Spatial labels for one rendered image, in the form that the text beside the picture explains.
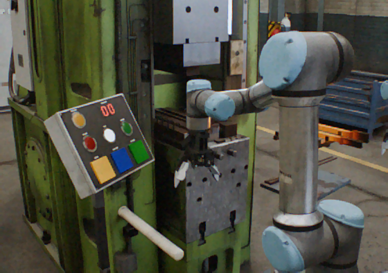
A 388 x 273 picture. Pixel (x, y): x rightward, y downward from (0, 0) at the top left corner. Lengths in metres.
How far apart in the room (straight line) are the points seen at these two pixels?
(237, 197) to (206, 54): 0.71
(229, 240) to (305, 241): 1.23
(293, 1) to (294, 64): 10.22
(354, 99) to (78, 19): 4.10
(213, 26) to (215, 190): 0.74
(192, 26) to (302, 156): 1.00
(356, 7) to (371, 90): 5.26
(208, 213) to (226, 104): 0.89
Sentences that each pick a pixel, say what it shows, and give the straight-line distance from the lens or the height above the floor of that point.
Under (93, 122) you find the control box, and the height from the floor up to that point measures 1.14.
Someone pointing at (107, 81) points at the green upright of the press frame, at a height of 1.22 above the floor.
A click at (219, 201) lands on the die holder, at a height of 0.63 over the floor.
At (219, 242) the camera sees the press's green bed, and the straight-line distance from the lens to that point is 2.11.
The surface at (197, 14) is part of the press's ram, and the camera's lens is 1.78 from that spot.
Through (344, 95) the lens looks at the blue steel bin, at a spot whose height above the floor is 0.46.
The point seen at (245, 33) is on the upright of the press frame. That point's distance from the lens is 2.16.
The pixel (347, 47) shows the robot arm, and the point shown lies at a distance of 0.93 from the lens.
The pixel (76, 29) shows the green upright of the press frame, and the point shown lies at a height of 1.42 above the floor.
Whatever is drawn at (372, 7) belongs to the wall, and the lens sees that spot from 10.21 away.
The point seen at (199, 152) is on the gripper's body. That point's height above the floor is 1.07.
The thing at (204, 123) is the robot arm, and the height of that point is 1.16.
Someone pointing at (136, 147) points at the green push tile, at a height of 1.03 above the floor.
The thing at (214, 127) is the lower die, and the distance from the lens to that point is 1.91.
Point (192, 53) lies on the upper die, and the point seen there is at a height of 1.32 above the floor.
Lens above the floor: 1.50
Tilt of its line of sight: 17 degrees down
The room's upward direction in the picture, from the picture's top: straight up
